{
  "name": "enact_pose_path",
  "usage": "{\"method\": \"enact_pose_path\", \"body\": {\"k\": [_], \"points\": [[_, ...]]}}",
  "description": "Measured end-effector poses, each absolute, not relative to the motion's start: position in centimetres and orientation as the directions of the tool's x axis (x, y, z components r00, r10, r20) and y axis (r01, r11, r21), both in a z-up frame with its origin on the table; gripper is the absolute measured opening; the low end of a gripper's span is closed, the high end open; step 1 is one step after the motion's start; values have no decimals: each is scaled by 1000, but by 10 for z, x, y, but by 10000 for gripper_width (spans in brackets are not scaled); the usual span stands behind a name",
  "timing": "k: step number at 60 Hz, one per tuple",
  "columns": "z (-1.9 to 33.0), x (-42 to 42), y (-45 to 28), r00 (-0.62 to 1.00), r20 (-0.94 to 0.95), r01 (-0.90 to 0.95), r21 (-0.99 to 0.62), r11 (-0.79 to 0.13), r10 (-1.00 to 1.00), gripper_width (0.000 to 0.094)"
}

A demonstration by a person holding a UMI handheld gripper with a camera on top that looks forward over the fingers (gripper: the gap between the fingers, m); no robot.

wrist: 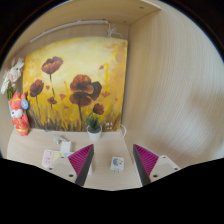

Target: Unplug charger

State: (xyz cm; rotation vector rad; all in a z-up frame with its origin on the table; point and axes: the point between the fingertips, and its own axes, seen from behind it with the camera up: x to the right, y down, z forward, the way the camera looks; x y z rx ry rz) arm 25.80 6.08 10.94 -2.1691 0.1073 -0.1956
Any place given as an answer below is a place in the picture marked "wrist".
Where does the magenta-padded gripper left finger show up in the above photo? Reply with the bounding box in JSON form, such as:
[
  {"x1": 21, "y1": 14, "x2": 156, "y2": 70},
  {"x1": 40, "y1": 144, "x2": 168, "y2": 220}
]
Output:
[{"x1": 46, "y1": 143, "x2": 95, "y2": 187}]

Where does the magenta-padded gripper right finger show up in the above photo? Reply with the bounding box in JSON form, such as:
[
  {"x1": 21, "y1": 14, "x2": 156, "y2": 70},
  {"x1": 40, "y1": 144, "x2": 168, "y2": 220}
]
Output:
[{"x1": 132, "y1": 143, "x2": 182, "y2": 187}]

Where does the white printed charger block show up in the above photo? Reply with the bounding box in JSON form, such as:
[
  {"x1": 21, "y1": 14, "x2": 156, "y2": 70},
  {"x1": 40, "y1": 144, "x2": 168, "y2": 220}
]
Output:
[{"x1": 109, "y1": 156, "x2": 126, "y2": 174}]

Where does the small white-potted green plant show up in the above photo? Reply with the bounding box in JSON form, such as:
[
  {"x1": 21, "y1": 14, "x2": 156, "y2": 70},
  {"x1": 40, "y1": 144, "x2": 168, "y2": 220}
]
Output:
[{"x1": 84, "y1": 112, "x2": 105, "y2": 143}]

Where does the red plush mascot toy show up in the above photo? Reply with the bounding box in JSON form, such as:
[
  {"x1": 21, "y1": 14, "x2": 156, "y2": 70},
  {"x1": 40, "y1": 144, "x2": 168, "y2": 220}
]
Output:
[{"x1": 8, "y1": 92, "x2": 31, "y2": 137}]

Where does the white and pink flower bouquet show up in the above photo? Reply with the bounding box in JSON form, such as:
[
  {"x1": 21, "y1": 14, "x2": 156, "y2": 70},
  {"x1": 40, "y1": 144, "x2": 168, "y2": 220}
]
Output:
[{"x1": 0, "y1": 56, "x2": 26, "y2": 101}]

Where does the yellow poppy flower painting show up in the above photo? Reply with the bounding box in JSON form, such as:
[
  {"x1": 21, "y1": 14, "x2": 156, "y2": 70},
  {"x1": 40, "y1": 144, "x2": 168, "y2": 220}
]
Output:
[{"x1": 21, "y1": 36, "x2": 129, "y2": 133}]

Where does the white light bar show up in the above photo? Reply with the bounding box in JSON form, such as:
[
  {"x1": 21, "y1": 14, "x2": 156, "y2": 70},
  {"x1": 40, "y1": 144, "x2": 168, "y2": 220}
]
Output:
[{"x1": 29, "y1": 19, "x2": 110, "y2": 44}]

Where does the white plug with cable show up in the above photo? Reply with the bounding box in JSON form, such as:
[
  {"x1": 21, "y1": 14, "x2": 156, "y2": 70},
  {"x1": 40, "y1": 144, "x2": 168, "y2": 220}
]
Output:
[{"x1": 52, "y1": 134, "x2": 72, "y2": 154}]

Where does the white power cable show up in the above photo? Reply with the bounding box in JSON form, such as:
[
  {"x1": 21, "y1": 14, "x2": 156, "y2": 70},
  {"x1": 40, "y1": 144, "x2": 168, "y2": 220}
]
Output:
[{"x1": 118, "y1": 123, "x2": 129, "y2": 139}]

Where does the thin white lamp cable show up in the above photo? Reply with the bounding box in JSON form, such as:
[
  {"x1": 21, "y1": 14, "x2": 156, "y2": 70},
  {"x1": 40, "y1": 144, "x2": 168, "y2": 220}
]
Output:
[{"x1": 106, "y1": 22, "x2": 125, "y2": 40}]

